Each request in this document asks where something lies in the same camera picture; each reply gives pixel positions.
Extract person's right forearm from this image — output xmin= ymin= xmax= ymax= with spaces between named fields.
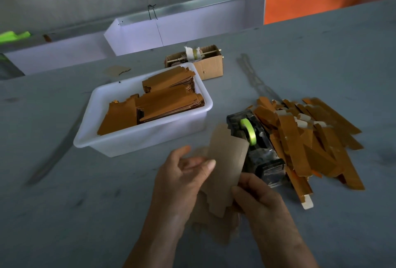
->
xmin=260 ymin=243 xmax=319 ymax=268

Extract small cardboard box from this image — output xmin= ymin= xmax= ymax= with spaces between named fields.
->
xmin=165 ymin=45 xmax=224 ymax=81

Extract person's left hand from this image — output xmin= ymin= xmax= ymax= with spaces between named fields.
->
xmin=151 ymin=146 xmax=217 ymax=231

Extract long white tray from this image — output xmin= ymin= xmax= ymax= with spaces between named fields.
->
xmin=103 ymin=0 xmax=266 ymax=56
xmin=3 ymin=32 xmax=115 ymax=75

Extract green tape roll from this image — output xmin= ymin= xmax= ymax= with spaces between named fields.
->
xmin=240 ymin=118 xmax=256 ymax=146

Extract pile of gold boxes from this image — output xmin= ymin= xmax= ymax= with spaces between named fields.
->
xmin=254 ymin=97 xmax=366 ymax=210

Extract black tape dispenser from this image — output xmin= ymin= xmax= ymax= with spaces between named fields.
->
xmin=226 ymin=109 xmax=287 ymax=188

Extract pile of beige blanks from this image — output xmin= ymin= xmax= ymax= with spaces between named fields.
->
xmin=186 ymin=146 xmax=243 ymax=245

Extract white plastic bin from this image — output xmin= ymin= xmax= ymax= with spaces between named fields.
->
xmin=73 ymin=62 xmax=214 ymax=157

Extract person's left forearm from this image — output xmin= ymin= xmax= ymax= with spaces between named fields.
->
xmin=124 ymin=218 xmax=183 ymax=268

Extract gold cartons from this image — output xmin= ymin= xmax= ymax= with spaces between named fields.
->
xmin=97 ymin=66 xmax=205 ymax=136

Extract person's right hand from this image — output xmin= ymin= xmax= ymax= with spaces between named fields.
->
xmin=231 ymin=172 xmax=305 ymax=254

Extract gold carton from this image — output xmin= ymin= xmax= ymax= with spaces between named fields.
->
xmin=201 ymin=123 xmax=250 ymax=219

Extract neon green object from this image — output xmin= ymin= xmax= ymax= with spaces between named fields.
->
xmin=0 ymin=30 xmax=31 ymax=44

